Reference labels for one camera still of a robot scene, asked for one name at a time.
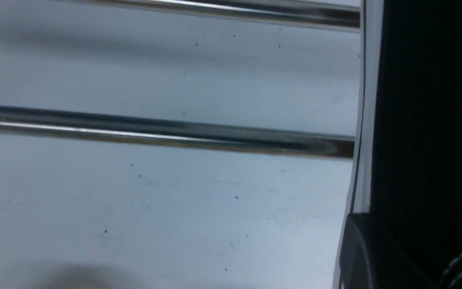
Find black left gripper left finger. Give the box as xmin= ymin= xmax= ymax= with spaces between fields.
xmin=332 ymin=213 xmax=436 ymax=289

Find silver metal shoe rack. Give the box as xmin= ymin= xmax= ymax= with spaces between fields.
xmin=0 ymin=0 xmax=361 ymax=159

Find black canvas sneaker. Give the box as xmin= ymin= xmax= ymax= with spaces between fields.
xmin=345 ymin=0 xmax=462 ymax=289

